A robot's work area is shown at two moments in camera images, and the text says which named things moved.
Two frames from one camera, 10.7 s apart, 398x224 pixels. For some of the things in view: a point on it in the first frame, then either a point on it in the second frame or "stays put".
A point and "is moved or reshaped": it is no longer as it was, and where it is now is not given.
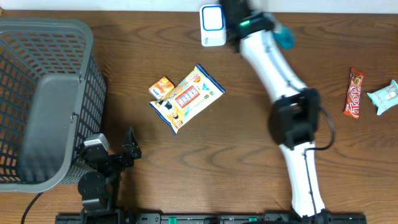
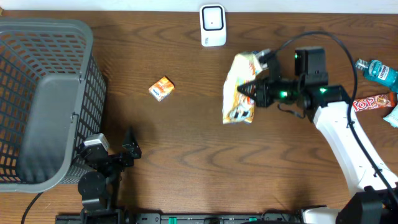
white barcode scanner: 212,25 stays put
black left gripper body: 120,161 stays put
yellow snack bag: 192,94 → 238,107
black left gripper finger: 131,145 stays put
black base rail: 348,218 stays put
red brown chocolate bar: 352,104 is moved or reshaped
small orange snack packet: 161,88 stays put
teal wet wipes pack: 385,99 → 392,117
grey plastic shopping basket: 53,96 stays put
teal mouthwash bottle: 285,37 → 377,71
